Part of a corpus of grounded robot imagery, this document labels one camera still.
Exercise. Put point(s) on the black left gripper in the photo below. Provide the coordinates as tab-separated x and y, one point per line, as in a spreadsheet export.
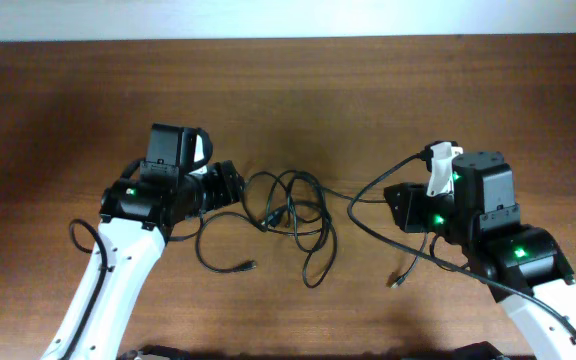
227	182

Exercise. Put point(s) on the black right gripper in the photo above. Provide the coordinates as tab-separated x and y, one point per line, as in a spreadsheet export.
406	214

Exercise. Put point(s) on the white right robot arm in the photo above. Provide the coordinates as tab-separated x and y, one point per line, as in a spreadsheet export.
470	202

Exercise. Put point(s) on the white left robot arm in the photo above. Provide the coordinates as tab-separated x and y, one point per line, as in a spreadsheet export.
129	240

